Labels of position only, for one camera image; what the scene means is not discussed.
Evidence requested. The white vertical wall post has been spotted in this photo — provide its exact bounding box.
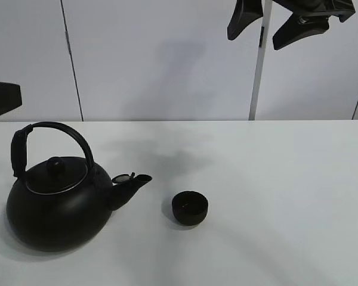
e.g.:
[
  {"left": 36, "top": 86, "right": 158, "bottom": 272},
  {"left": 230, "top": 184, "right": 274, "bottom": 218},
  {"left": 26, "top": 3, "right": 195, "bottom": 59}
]
[{"left": 248, "top": 0, "right": 273, "bottom": 121}]

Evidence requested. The small black teacup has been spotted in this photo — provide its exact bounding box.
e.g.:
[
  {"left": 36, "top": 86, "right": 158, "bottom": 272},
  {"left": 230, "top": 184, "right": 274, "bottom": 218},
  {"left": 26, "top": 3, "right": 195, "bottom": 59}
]
[{"left": 171, "top": 191, "right": 209, "bottom": 226}]

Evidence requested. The black round teapot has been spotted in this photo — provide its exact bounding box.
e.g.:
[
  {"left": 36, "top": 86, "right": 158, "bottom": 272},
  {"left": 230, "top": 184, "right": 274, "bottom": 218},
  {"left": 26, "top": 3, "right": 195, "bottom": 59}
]
[{"left": 6, "top": 122, "right": 152, "bottom": 252}]

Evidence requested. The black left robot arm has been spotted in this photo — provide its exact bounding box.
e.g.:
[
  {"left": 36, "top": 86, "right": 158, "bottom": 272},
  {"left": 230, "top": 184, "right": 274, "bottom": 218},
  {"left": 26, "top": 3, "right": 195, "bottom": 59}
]
[{"left": 0, "top": 82, "right": 22, "bottom": 116}]

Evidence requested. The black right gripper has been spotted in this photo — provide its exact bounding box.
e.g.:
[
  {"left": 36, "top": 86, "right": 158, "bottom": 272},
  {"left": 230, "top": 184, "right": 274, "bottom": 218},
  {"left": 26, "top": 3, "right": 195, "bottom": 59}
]
[{"left": 227, "top": 0, "right": 355, "bottom": 50}]

